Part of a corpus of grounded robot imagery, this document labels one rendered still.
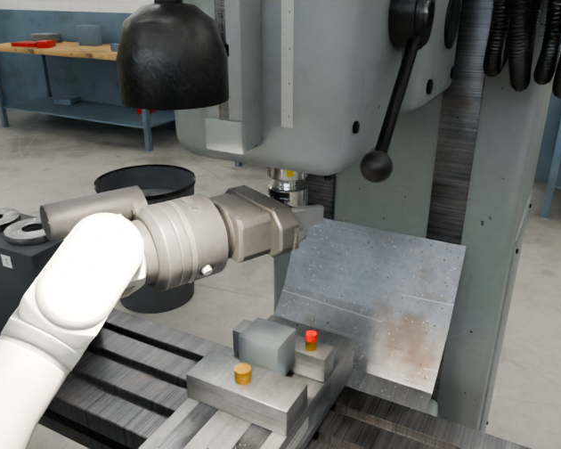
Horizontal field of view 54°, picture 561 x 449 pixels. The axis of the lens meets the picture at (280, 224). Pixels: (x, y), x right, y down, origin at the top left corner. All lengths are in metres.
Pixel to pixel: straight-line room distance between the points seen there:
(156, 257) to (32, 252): 0.44
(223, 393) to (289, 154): 0.34
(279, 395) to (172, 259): 0.26
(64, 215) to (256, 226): 0.19
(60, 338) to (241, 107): 0.24
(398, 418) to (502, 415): 1.49
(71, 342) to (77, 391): 0.45
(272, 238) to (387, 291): 0.47
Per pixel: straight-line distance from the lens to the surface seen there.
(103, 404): 0.90
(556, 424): 2.37
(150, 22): 0.35
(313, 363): 0.78
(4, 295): 1.04
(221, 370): 0.75
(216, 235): 0.55
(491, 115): 0.93
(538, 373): 2.59
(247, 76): 0.49
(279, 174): 0.61
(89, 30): 6.37
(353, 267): 1.04
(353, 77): 0.51
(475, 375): 1.13
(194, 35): 0.35
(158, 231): 0.53
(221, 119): 0.50
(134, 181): 2.93
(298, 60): 0.50
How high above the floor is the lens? 1.48
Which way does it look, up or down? 24 degrees down
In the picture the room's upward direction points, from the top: straight up
